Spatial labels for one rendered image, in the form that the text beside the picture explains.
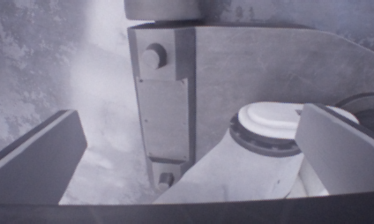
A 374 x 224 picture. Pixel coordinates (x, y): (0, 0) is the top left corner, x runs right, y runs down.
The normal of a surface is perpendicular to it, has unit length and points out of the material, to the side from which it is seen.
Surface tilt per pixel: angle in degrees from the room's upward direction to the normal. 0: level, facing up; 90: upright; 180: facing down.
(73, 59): 0
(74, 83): 0
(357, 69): 0
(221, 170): 90
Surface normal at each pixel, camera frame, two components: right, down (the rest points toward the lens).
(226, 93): -0.18, 0.47
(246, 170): -0.02, -0.88
